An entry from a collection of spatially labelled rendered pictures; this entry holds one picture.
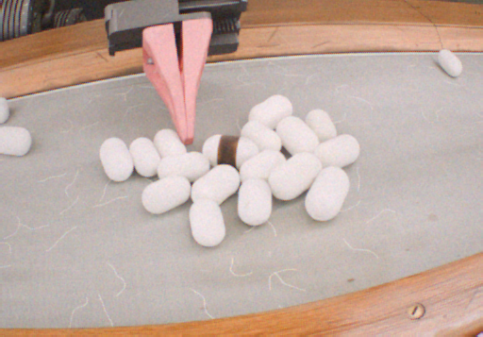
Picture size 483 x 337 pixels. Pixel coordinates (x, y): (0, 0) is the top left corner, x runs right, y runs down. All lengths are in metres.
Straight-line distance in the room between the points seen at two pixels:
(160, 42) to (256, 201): 0.12
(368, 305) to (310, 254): 0.07
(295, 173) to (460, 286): 0.14
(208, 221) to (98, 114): 0.18
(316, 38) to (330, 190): 0.24
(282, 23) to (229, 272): 0.30
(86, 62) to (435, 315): 0.39
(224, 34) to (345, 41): 0.16
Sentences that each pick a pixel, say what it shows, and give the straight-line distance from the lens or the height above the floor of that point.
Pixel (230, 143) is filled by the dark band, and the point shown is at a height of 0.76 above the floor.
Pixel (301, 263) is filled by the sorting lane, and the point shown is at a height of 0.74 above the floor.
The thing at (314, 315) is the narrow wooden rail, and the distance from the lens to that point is 0.26.
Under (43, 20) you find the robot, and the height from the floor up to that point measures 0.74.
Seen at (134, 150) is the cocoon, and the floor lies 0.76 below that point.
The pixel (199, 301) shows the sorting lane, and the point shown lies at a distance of 0.30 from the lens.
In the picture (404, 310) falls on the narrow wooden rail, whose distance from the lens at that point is 0.27.
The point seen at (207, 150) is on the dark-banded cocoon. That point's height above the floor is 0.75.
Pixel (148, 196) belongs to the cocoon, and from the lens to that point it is 0.35.
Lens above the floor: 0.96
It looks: 34 degrees down
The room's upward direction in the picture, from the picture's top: 1 degrees counter-clockwise
